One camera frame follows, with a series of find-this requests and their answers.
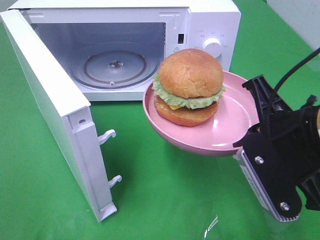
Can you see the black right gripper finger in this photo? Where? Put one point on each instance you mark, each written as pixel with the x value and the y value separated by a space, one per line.
pixel 310 186
pixel 261 92

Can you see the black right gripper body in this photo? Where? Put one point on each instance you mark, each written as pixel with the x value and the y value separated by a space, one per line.
pixel 296 139

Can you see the pink round plate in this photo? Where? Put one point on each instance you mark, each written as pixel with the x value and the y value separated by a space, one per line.
pixel 235 115

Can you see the burger with lettuce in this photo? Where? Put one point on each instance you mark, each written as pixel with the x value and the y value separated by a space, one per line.
pixel 188 87

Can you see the white microwave door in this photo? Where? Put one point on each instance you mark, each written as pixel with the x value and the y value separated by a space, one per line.
pixel 67 113

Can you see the upper white microwave knob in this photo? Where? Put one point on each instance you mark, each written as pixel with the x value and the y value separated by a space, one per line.
pixel 213 46

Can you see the green table cloth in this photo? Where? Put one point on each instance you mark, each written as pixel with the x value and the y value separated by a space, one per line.
pixel 165 193

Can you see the white microwave oven body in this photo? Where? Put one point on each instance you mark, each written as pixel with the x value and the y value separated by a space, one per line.
pixel 72 29

